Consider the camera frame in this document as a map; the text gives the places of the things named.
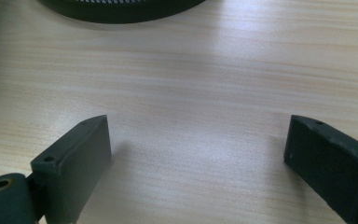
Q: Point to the black mesh trash can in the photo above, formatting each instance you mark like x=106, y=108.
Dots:
x=121, y=12

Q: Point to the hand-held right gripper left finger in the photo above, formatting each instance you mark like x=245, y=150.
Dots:
x=74, y=168

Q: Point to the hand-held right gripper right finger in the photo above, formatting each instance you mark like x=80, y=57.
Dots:
x=332, y=161

